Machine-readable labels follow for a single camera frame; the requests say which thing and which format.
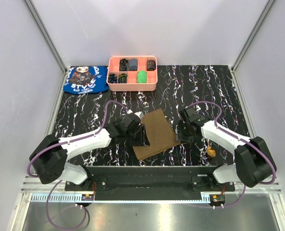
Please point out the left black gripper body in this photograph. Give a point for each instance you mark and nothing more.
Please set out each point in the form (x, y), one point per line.
(136, 138)

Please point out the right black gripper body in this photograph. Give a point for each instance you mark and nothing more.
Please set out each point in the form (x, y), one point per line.
(183, 133)

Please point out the brown cloth napkin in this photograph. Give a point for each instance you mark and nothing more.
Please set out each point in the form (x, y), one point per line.
(159, 133)

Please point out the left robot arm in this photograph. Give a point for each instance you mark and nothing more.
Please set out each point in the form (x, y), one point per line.
(50, 159)

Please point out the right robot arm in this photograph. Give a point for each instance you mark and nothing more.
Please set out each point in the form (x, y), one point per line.
(253, 162)

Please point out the gold spoon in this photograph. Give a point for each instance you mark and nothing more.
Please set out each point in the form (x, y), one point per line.
(210, 151)

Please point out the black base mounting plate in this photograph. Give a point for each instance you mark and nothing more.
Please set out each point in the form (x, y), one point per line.
(146, 184)

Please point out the black marble pattern mat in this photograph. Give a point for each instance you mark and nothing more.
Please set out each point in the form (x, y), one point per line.
(178, 86)

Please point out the green rolled sock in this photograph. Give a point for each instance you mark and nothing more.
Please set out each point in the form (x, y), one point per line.
(142, 77)

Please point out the black blue rolled sock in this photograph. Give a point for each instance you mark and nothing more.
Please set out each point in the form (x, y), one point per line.
(112, 78)

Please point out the pink compartment tray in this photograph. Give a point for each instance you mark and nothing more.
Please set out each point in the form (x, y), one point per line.
(132, 85)

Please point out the dark patterned rolled sock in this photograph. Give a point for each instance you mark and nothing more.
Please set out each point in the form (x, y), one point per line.
(151, 65)

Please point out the black yellow rolled sock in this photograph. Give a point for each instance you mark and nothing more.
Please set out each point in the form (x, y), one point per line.
(123, 64)

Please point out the grey rolled sock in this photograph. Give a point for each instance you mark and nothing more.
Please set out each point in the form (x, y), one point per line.
(133, 64)

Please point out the blue printed t-shirt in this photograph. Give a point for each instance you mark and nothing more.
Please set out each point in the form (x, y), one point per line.
(86, 80)

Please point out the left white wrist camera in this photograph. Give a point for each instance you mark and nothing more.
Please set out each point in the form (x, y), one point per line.
(139, 114)

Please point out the left aluminium frame post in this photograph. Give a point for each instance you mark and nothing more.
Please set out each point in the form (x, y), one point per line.
(44, 33)

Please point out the aluminium frame post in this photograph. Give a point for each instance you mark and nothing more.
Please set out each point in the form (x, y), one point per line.
(44, 33)
(258, 24)

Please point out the right aluminium frame post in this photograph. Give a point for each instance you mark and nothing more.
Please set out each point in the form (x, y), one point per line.
(258, 24)

